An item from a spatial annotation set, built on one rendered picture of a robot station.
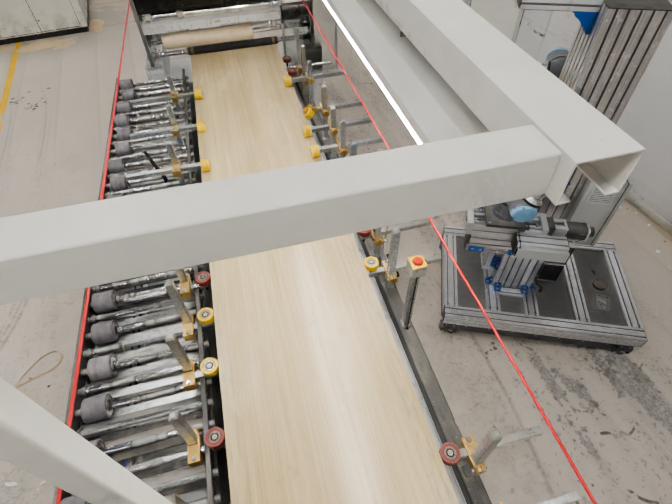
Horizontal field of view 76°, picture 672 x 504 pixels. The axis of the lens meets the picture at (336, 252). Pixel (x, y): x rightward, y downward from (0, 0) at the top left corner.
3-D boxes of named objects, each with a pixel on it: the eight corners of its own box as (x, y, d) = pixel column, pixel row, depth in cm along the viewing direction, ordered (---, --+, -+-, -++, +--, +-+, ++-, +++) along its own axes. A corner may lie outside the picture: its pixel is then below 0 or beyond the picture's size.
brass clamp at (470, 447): (471, 438, 180) (473, 434, 176) (486, 472, 172) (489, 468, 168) (457, 442, 179) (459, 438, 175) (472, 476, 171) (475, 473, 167)
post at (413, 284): (408, 320, 232) (418, 266, 198) (411, 327, 229) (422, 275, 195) (400, 321, 231) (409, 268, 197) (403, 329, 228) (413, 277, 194)
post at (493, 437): (469, 466, 186) (498, 427, 150) (472, 475, 184) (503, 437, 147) (461, 469, 185) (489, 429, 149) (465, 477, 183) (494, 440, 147)
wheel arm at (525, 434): (536, 428, 182) (539, 424, 179) (540, 436, 180) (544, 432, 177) (440, 456, 176) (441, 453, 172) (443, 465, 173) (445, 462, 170)
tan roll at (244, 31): (306, 28, 415) (305, 14, 405) (309, 33, 407) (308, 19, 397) (152, 47, 392) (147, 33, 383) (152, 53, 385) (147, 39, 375)
